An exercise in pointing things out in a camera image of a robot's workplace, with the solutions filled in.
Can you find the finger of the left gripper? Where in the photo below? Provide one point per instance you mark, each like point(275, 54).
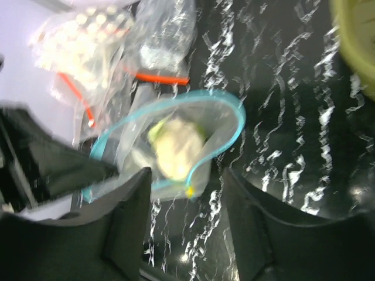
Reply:
point(35, 168)

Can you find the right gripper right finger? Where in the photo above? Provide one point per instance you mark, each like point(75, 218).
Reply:
point(275, 241)

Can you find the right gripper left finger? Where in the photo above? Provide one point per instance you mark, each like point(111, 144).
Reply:
point(101, 241)

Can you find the white cauliflower toy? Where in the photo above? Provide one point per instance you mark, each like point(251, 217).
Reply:
point(177, 143)

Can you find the clear blue-zipper bag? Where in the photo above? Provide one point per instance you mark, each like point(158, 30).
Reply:
point(219, 114)

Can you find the clear red-zipper bag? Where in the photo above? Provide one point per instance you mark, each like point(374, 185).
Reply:
point(70, 92)

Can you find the bag of white discs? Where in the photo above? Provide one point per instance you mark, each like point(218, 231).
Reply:
point(82, 43)

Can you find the clear orange-zipper bag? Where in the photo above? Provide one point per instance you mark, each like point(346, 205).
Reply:
point(158, 43)

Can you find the black marble pattern mat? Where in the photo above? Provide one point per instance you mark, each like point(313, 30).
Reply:
point(308, 138)

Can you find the olive green plastic bin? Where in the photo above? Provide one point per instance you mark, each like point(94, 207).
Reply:
point(355, 21)

